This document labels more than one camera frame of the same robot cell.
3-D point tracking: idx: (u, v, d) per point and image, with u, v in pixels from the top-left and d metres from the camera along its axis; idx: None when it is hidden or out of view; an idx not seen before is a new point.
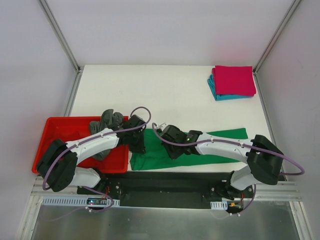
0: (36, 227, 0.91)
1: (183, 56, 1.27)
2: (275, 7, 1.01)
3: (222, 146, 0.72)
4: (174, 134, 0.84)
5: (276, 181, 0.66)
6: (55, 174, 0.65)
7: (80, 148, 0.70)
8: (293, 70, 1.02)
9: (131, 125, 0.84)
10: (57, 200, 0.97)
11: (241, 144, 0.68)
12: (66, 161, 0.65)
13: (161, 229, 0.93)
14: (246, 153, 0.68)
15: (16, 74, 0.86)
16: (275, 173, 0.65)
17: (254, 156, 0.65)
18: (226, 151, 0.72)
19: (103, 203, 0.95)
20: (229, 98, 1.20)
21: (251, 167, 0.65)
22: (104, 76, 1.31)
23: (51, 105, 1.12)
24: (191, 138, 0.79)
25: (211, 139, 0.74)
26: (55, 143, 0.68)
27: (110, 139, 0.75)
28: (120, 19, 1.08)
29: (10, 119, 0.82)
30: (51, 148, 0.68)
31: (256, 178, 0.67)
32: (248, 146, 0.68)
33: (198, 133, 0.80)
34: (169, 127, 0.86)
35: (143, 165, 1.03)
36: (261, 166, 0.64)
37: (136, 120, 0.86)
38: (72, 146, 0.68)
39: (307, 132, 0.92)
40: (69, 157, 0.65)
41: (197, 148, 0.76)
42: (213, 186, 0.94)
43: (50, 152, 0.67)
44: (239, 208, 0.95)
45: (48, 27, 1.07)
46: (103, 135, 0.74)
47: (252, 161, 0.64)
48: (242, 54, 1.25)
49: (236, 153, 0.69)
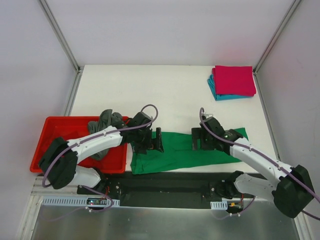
0: (36, 227, 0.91)
1: (183, 56, 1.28)
2: (276, 7, 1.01)
3: (259, 159, 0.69)
4: (214, 128, 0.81)
5: (294, 214, 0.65)
6: (54, 173, 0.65)
7: (82, 147, 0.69)
8: (293, 70, 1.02)
9: (137, 123, 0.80)
10: (57, 201, 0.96)
11: (279, 167, 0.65)
12: (66, 160, 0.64)
13: (162, 229, 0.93)
14: (280, 176, 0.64)
15: (16, 74, 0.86)
16: (298, 208, 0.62)
17: (287, 183, 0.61)
18: (260, 166, 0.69)
19: (103, 203, 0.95)
20: (229, 98, 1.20)
21: (279, 191, 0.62)
22: (104, 76, 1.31)
23: (51, 104, 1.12)
24: (229, 137, 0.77)
25: (250, 147, 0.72)
26: (56, 141, 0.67)
27: (112, 138, 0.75)
28: (120, 19, 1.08)
29: (10, 119, 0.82)
30: (52, 146, 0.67)
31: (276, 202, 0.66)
32: (285, 171, 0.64)
33: (238, 135, 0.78)
34: (212, 118, 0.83)
35: (144, 168, 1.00)
36: (289, 196, 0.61)
37: (141, 117, 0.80)
38: (73, 145, 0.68)
39: (308, 131, 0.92)
40: (67, 155, 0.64)
41: (231, 148, 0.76)
42: (213, 186, 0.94)
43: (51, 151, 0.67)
44: (239, 208, 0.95)
45: (47, 27, 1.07)
46: (106, 133, 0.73)
47: (283, 187, 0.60)
48: (243, 54, 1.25)
49: (269, 172, 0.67)
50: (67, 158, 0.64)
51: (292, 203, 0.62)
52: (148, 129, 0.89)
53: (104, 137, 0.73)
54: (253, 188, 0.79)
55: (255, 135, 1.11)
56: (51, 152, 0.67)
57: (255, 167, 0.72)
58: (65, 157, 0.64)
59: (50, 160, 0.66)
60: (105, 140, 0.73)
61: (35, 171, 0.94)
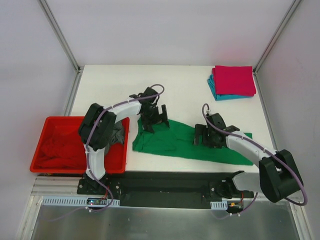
0: (36, 227, 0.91)
1: (183, 57, 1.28)
2: (276, 7, 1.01)
3: (247, 144, 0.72)
4: (216, 122, 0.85)
5: (279, 200, 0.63)
6: (97, 134, 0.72)
7: (115, 110, 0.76)
8: (293, 70, 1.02)
9: (148, 95, 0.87)
10: (57, 200, 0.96)
11: (264, 149, 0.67)
12: (108, 121, 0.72)
13: (161, 229, 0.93)
14: (263, 157, 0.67)
15: (16, 74, 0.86)
16: (281, 190, 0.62)
17: (269, 161, 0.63)
18: (248, 151, 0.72)
19: (103, 203, 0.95)
20: (229, 98, 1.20)
21: (260, 169, 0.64)
22: (104, 76, 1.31)
23: (51, 104, 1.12)
24: (227, 129, 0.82)
25: (242, 136, 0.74)
26: (93, 107, 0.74)
27: (136, 105, 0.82)
28: (120, 20, 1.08)
29: (10, 119, 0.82)
30: (90, 111, 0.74)
31: (262, 185, 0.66)
32: (269, 152, 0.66)
33: (235, 129, 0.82)
34: (216, 114, 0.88)
35: (144, 147, 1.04)
36: (269, 174, 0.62)
37: (151, 91, 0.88)
38: (108, 108, 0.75)
39: (308, 131, 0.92)
40: (107, 115, 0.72)
41: (227, 138, 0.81)
42: (213, 186, 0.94)
43: (90, 116, 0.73)
44: (239, 208, 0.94)
45: (47, 27, 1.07)
46: (129, 101, 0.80)
47: (263, 165, 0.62)
48: (243, 54, 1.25)
49: (255, 154, 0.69)
50: (108, 118, 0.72)
51: (274, 184, 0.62)
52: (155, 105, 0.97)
53: (129, 104, 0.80)
54: (247, 182, 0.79)
55: (255, 135, 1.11)
56: (90, 117, 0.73)
57: (245, 154, 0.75)
58: (105, 118, 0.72)
59: (90, 123, 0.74)
60: (130, 106, 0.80)
61: (35, 171, 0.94)
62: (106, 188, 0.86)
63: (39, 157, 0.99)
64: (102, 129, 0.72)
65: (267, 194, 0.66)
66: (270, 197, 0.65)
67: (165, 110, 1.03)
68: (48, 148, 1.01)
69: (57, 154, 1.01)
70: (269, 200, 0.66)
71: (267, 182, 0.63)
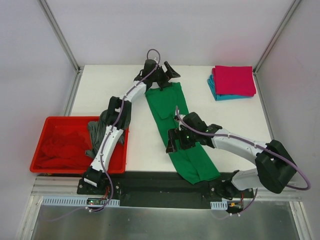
0: (36, 227, 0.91)
1: (183, 57, 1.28)
2: (276, 8, 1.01)
3: (236, 143, 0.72)
4: (196, 123, 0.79)
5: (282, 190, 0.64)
6: (121, 119, 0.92)
7: (129, 97, 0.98)
8: (293, 70, 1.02)
9: (148, 71, 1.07)
10: (57, 200, 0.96)
11: (255, 144, 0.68)
12: (128, 107, 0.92)
13: (162, 229, 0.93)
14: (257, 153, 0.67)
15: (16, 74, 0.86)
16: (283, 181, 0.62)
17: (263, 157, 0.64)
18: (240, 149, 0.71)
19: (102, 203, 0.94)
20: (229, 98, 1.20)
21: (257, 166, 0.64)
22: (104, 76, 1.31)
23: (51, 104, 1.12)
24: (210, 130, 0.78)
25: (228, 134, 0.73)
26: (114, 99, 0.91)
27: (142, 86, 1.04)
28: (120, 20, 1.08)
29: (10, 119, 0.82)
30: (112, 103, 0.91)
31: (262, 181, 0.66)
32: (261, 147, 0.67)
33: (218, 127, 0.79)
34: (193, 113, 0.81)
35: (152, 102, 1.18)
36: (268, 169, 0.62)
37: (149, 65, 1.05)
38: (124, 97, 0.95)
39: (308, 131, 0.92)
40: (127, 104, 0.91)
41: (213, 140, 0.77)
42: (213, 186, 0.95)
43: (113, 106, 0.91)
44: (239, 208, 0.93)
45: (47, 28, 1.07)
46: (137, 85, 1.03)
47: (260, 161, 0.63)
48: (242, 54, 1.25)
49: (247, 151, 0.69)
50: (129, 105, 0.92)
51: (274, 177, 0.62)
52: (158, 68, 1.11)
53: (137, 88, 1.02)
54: (246, 180, 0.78)
55: (255, 135, 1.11)
56: (112, 107, 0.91)
57: (235, 151, 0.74)
58: (126, 106, 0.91)
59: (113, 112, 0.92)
60: (138, 89, 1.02)
61: (35, 171, 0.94)
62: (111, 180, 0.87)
63: (39, 156, 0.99)
64: (124, 114, 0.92)
65: (269, 187, 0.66)
66: (273, 190, 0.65)
67: (167, 65, 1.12)
68: (48, 148, 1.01)
69: (57, 154, 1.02)
70: (273, 192, 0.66)
71: (266, 176, 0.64)
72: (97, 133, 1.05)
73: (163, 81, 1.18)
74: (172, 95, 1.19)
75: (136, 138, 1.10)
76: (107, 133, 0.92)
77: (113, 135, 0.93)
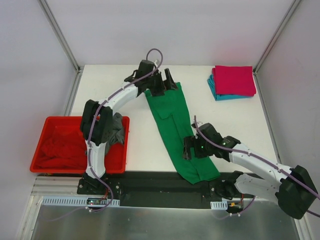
0: (36, 227, 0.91)
1: (183, 57, 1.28)
2: (276, 7, 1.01)
3: (256, 162, 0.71)
4: (211, 134, 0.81)
5: (300, 215, 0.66)
6: (97, 129, 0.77)
7: (111, 102, 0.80)
8: (293, 70, 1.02)
9: (143, 72, 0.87)
10: (57, 200, 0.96)
11: (279, 169, 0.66)
12: (104, 116, 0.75)
13: (161, 229, 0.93)
14: (281, 178, 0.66)
15: (16, 74, 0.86)
16: (303, 208, 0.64)
17: (289, 184, 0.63)
18: (260, 170, 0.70)
19: (103, 203, 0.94)
20: (229, 98, 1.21)
21: (280, 192, 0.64)
22: (104, 76, 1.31)
23: (51, 104, 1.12)
24: (227, 143, 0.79)
25: (248, 152, 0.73)
26: (89, 104, 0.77)
27: (131, 90, 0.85)
28: (120, 19, 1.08)
29: (10, 119, 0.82)
30: (87, 109, 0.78)
31: (280, 204, 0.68)
32: (285, 173, 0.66)
33: (236, 141, 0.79)
34: (209, 125, 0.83)
35: (152, 102, 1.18)
36: (292, 198, 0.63)
37: (145, 66, 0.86)
38: (103, 103, 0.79)
39: (308, 131, 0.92)
40: (102, 111, 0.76)
41: (230, 155, 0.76)
42: (213, 186, 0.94)
43: (88, 114, 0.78)
44: (239, 208, 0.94)
45: (47, 27, 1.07)
46: (124, 88, 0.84)
47: (285, 189, 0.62)
48: (243, 54, 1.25)
49: (270, 175, 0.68)
50: (105, 113, 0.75)
51: (295, 204, 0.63)
52: (156, 72, 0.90)
53: (124, 91, 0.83)
54: (254, 189, 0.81)
55: (255, 135, 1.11)
56: (88, 114, 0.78)
57: (254, 171, 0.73)
58: (101, 114, 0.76)
59: (89, 121, 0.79)
60: (125, 93, 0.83)
61: (35, 171, 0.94)
62: (108, 187, 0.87)
63: (39, 157, 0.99)
64: (100, 124, 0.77)
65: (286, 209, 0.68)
66: (289, 212, 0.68)
67: (168, 74, 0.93)
68: (48, 148, 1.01)
69: (58, 154, 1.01)
70: (289, 214, 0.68)
71: (288, 202, 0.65)
72: None
73: (158, 90, 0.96)
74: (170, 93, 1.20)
75: (136, 138, 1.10)
76: (88, 148, 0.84)
77: (95, 151, 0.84)
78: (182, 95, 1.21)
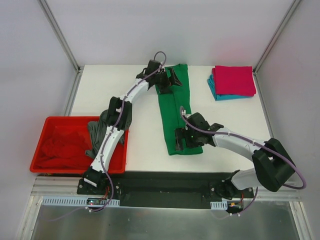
0: (36, 227, 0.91)
1: (183, 57, 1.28)
2: (276, 8, 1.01)
3: (235, 140, 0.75)
4: (199, 122, 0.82)
5: (278, 188, 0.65)
6: (122, 119, 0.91)
7: (130, 97, 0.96)
8: (293, 70, 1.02)
9: (151, 70, 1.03)
10: (57, 200, 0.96)
11: (253, 142, 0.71)
12: (127, 108, 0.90)
13: (162, 229, 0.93)
14: (254, 150, 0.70)
15: (16, 74, 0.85)
16: (279, 179, 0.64)
17: (261, 153, 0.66)
18: (238, 147, 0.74)
19: (102, 203, 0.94)
20: (229, 98, 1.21)
21: (255, 163, 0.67)
22: (104, 76, 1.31)
23: (51, 104, 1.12)
24: (212, 128, 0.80)
25: (228, 132, 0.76)
26: (112, 100, 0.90)
27: (144, 85, 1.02)
28: (120, 20, 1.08)
29: (9, 119, 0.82)
30: (111, 104, 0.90)
31: (260, 180, 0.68)
32: (259, 144, 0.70)
33: (219, 126, 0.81)
34: (197, 113, 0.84)
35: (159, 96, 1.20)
36: (265, 166, 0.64)
37: (153, 64, 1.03)
38: (124, 98, 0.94)
39: (308, 131, 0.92)
40: (126, 105, 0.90)
41: (214, 138, 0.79)
42: (213, 186, 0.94)
43: (112, 107, 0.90)
44: (239, 208, 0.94)
45: (47, 27, 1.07)
46: (138, 84, 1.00)
47: (256, 158, 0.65)
48: (242, 54, 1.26)
49: (246, 149, 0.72)
50: (128, 106, 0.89)
51: (270, 174, 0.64)
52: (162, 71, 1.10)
53: (139, 86, 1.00)
54: (246, 179, 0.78)
55: (255, 135, 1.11)
56: (112, 107, 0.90)
57: (234, 149, 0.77)
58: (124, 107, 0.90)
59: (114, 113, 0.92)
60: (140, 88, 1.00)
61: (35, 171, 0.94)
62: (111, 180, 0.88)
63: (39, 157, 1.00)
64: (124, 115, 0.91)
65: (266, 186, 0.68)
66: (270, 188, 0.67)
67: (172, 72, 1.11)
68: (48, 148, 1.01)
69: (58, 153, 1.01)
70: (270, 190, 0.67)
71: (264, 174, 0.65)
72: (97, 132, 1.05)
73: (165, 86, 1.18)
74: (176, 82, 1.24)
75: (136, 137, 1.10)
76: (108, 134, 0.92)
77: (114, 136, 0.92)
78: (187, 88, 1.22)
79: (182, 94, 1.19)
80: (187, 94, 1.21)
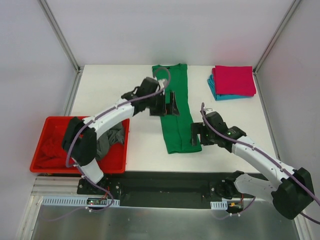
0: (36, 227, 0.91)
1: (183, 57, 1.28)
2: (276, 8, 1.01)
3: (262, 160, 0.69)
4: (217, 123, 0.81)
5: (293, 217, 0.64)
6: (77, 151, 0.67)
7: (97, 123, 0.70)
8: (293, 70, 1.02)
9: (145, 91, 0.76)
10: (57, 200, 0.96)
11: (282, 169, 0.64)
12: (87, 137, 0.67)
13: (162, 229, 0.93)
14: (282, 178, 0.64)
15: (16, 74, 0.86)
16: (298, 211, 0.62)
17: (288, 185, 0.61)
18: (263, 168, 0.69)
19: (103, 203, 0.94)
20: (229, 98, 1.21)
21: (279, 192, 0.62)
22: (104, 76, 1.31)
23: (51, 105, 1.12)
24: (234, 134, 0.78)
25: (253, 147, 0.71)
26: (73, 122, 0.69)
27: (127, 108, 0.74)
28: (120, 19, 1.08)
29: (9, 120, 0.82)
30: (71, 127, 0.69)
31: (276, 204, 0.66)
32: (288, 172, 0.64)
33: (241, 133, 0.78)
34: (216, 113, 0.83)
35: None
36: (289, 199, 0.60)
37: (148, 83, 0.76)
38: (89, 122, 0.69)
39: (308, 132, 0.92)
40: (85, 134, 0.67)
41: (234, 146, 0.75)
42: (213, 186, 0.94)
43: (70, 132, 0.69)
44: (239, 208, 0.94)
45: (48, 27, 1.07)
46: (118, 106, 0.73)
47: (283, 189, 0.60)
48: (243, 54, 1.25)
49: (272, 173, 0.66)
50: (87, 135, 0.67)
51: (292, 206, 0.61)
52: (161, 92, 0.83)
53: (116, 110, 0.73)
54: (253, 189, 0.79)
55: (255, 135, 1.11)
56: (70, 132, 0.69)
57: (255, 165, 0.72)
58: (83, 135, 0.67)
59: (71, 140, 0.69)
60: (118, 112, 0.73)
61: (35, 171, 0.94)
62: (107, 191, 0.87)
63: (39, 157, 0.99)
64: (80, 147, 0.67)
65: (280, 210, 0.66)
66: (284, 214, 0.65)
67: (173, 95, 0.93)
68: (48, 148, 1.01)
69: (58, 154, 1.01)
70: (283, 215, 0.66)
71: (284, 203, 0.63)
72: None
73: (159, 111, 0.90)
74: (174, 81, 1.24)
75: (136, 137, 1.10)
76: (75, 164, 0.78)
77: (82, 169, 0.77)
78: (185, 88, 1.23)
79: (180, 93, 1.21)
80: (185, 94, 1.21)
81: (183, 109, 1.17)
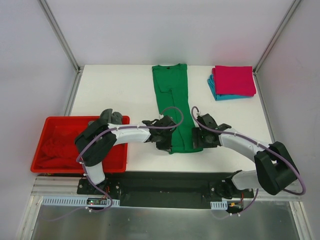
0: (36, 227, 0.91)
1: (183, 56, 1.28)
2: (276, 8, 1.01)
3: (240, 141, 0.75)
4: (207, 122, 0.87)
5: (278, 191, 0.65)
6: (90, 151, 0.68)
7: (119, 132, 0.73)
8: (293, 70, 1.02)
9: (163, 124, 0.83)
10: (57, 200, 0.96)
11: (257, 143, 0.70)
12: (106, 142, 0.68)
13: (162, 229, 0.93)
14: (258, 151, 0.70)
15: (16, 74, 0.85)
16: (280, 182, 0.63)
17: (264, 154, 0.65)
18: (242, 147, 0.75)
19: (103, 203, 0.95)
20: (229, 98, 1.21)
21: (257, 164, 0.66)
22: (103, 76, 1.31)
23: (51, 104, 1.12)
24: (219, 128, 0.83)
25: (234, 133, 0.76)
26: (98, 122, 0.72)
27: (144, 132, 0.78)
28: (120, 19, 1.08)
29: (9, 120, 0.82)
30: (94, 125, 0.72)
31: (260, 181, 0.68)
32: (263, 146, 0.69)
33: (227, 126, 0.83)
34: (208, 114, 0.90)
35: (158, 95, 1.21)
36: (266, 167, 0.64)
37: (168, 120, 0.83)
38: (112, 128, 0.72)
39: (308, 132, 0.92)
40: (107, 138, 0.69)
41: (220, 137, 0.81)
42: (213, 186, 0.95)
43: (92, 130, 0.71)
44: (239, 208, 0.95)
45: (47, 27, 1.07)
46: (139, 127, 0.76)
47: (259, 158, 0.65)
48: (242, 54, 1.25)
49: (249, 149, 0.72)
50: (107, 139, 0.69)
51: (272, 176, 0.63)
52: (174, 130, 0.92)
53: (137, 130, 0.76)
54: (247, 180, 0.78)
55: (255, 135, 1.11)
56: (91, 130, 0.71)
57: (240, 149, 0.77)
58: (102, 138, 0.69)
59: (88, 138, 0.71)
60: (137, 133, 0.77)
61: (36, 171, 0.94)
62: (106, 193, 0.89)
63: (39, 157, 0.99)
64: (95, 148, 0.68)
65: (266, 188, 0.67)
66: (270, 191, 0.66)
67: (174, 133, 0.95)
68: (49, 148, 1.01)
69: (59, 154, 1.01)
70: (269, 192, 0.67)
71: (265, 175, 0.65)
72: None
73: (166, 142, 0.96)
74: (174, 81, 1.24)
75: None
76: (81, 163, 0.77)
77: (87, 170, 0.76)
78: (186, 88, 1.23)
79: (180, 93, 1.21)
80: (186, 93, 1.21)
81: (183, 109, 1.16)
